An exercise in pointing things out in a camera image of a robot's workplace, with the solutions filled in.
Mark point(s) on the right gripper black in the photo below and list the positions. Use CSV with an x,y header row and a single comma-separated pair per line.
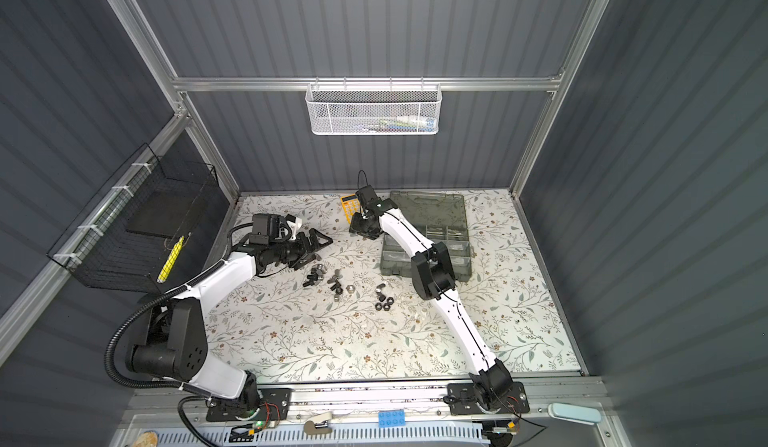
x,y
356,227

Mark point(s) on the black nuts cluster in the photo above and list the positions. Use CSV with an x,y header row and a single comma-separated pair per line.
x,y
383,301

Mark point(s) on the black wire mesh basket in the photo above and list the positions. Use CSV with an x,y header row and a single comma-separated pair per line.
x,y
123,243

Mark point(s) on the floral patterned table mat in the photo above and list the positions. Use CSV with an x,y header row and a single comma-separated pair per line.
x,y
286,333

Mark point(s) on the white wire mesh basket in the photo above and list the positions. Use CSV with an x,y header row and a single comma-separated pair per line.
x,y
388,111

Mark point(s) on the yellow calculator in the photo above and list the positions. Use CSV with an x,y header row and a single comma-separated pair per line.
x,y
350,206

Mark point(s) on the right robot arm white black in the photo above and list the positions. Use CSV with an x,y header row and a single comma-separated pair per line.
x,y
434,280

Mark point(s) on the pile of screws and wingnuts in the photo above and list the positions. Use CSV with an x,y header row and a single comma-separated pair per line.
x,y
319,274

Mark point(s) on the light blue oblong case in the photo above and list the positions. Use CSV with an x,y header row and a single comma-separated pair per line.
x,y
574,413

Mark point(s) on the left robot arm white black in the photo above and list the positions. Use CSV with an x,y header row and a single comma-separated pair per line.
x,y
167,336

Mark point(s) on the green transparent compartment organizer box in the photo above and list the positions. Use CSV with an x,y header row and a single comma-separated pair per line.
x,y
440,217

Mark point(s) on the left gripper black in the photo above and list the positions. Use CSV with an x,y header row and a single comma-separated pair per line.
x,y
305,251

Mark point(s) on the blue toy brick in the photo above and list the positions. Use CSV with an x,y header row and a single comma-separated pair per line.
x,y
391,419

